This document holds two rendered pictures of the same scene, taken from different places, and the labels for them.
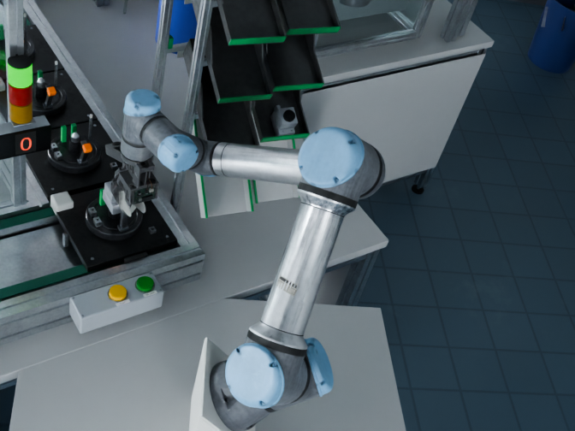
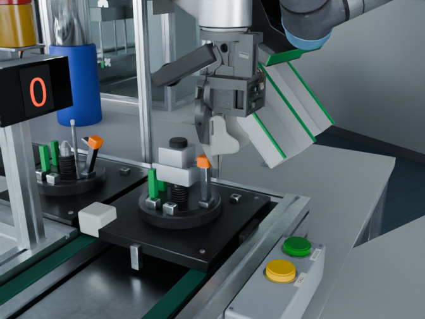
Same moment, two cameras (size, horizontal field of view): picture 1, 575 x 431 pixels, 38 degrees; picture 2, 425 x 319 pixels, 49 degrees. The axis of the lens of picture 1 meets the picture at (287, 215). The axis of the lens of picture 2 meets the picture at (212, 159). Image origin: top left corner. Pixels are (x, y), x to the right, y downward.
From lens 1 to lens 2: 151 cm
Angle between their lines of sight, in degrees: 27
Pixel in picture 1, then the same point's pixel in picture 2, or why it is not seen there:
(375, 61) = not seen: hidden behind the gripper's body
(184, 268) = (300, 225)
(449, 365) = not seen: hidden behind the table
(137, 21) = (33, 121)
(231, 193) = (280, 135)
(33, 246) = (91, 292)
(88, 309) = (269, 311)
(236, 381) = not seen: outside the picture
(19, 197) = (33, 228)
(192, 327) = (365, 290)
